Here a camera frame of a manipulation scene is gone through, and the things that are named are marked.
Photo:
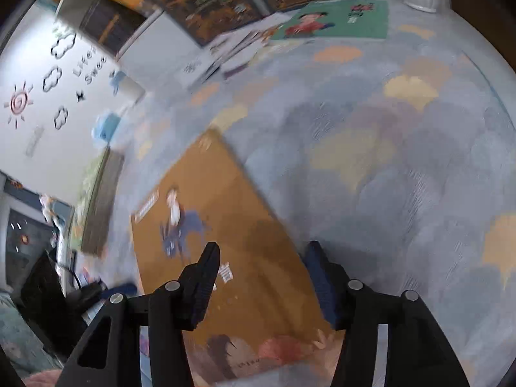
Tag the white blue water bottle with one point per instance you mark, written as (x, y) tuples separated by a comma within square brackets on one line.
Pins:
[(129, 88)]

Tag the black lettering wall decal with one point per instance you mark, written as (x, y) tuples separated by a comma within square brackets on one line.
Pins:
[(76, 71)]

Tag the white book with ink birds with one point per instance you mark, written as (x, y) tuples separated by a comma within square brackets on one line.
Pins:
[(193, 68)]

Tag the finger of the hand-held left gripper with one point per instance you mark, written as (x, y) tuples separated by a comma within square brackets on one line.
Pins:
[(100, 292)]

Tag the black cloud wall decal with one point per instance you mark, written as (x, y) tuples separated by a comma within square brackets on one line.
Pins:
[(44, 82), (55, 121), (52, 49)]

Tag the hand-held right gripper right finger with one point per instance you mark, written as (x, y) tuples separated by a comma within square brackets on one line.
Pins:
[(322, 282)]

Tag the teal quilted blanket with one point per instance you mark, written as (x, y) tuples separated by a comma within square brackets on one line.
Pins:
[(16, 338)]

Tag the stack of picture books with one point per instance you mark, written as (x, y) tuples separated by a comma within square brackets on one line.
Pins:
[(103, 209)]

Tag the white wall socket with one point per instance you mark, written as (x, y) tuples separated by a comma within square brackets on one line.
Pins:
[(35, 141)]

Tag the dark glass door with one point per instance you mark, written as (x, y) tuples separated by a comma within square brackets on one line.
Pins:
[(24, 225)]

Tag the blue tissue box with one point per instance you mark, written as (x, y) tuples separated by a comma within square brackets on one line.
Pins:
[(105, 127)]

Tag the white bookcase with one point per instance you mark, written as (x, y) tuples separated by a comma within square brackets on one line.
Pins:
[(157, 48)]

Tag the orange brown picture book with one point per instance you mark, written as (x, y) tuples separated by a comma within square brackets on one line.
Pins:
[(242, 217)]

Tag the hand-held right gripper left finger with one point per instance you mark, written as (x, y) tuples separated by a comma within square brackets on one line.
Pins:
[(199, 290)]

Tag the green book with red child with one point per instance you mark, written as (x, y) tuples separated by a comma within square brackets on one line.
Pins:
[(342, 24)]

